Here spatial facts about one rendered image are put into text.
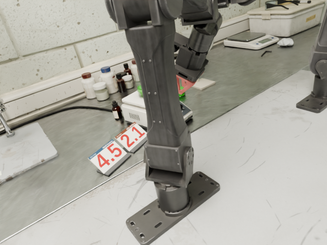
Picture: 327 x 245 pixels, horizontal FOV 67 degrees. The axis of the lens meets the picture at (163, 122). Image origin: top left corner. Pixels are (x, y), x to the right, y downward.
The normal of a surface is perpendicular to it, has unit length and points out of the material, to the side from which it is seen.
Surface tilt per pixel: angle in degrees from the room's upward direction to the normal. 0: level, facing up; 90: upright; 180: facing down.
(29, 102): 90
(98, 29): 90
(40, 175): 0
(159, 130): 87
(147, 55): 87
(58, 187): 0
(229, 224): 0
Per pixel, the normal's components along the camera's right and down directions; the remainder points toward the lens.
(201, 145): -0.17, -0.86
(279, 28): -0.81, 0.44
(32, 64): 0.58, 0.31
